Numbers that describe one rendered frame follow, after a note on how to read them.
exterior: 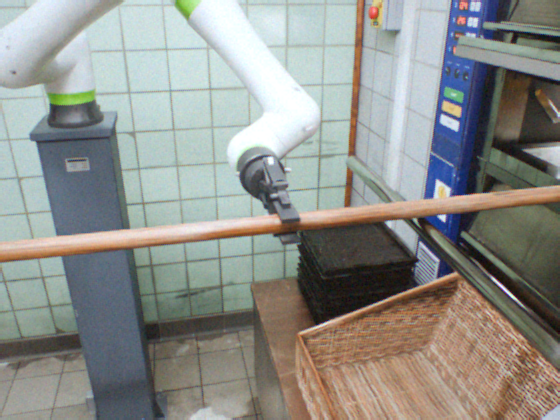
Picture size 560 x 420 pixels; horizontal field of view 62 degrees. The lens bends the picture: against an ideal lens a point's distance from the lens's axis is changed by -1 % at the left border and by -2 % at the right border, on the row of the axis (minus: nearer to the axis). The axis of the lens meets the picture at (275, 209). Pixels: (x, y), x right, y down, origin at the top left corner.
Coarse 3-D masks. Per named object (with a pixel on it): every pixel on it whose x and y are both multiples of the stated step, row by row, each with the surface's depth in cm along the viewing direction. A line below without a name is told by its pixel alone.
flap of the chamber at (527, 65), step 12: (456, 48) 103; (468, 48) 99; (480, 60) 95; (492, 60) 91; (504, 60) 88; (516, 60) 85; (528, 60) 82; (528, 72) 82; (540, 72) 80; (552, 72) 77
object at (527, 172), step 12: (492, 156) 116; (504, 156) 112; (516, 156) 110; (528, 156) 110; (504, 168) 112; (516, 168) 108; (528, 168) 105; (540, 168) 102; (552, 168) 102; (528, 180) 105; (540, 180) 101; (552, 180) 98
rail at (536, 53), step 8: (464, 40) 100; (472, 40) 98; (480, 40) 95; (488, 40) 93; (480, 48) 96; (488, 48) 93; (496, 48) 91; (504, 48) 88; (512, 48) 86; (520, 48) 84; (528, 48) 83; (536, 48) 81; (528, 56) 83; (536, 56) 81; (544, 56) 79; (552, 56) 77
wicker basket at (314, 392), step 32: (416, 288) 124; (448, 288) 127; (352, 320) 123; (384, 320) 126; (416, 320) 129; (448, 320) 129; (480, 320) 118; (320, 352) 126; (352, 352) 128; (384, 352) 131; (416, 352) 134; (448, 352) 127; (480, 352) 116; (320, 384) 105; (352, 384) 124; (384, 384) 124; (416, 384) 124; (448, 384) 124; (512, 384) 106; (320, 416) 109; (352, 416) 115; (416, 416) 114; (448, 416) 114; (480, 416) 113; (512, 416) 105
